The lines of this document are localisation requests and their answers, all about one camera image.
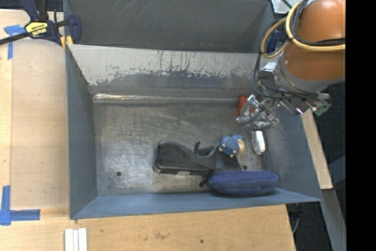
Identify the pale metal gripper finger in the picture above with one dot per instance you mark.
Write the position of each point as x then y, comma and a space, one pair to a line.
264, 123
255, 105

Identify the blue and beige toy animal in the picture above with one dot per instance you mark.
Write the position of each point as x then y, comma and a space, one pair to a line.
230, 144

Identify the grey metal bin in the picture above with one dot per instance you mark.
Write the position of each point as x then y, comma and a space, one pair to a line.
164, 126

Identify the small red-orange object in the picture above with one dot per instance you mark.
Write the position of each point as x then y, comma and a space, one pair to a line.
242, 103

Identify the pale wood board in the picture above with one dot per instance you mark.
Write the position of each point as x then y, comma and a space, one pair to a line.
38, 126

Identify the small white bottle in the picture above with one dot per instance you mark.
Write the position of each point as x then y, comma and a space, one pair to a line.
259, 141

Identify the dark blue cushion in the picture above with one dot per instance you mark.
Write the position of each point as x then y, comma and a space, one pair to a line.
243, 182

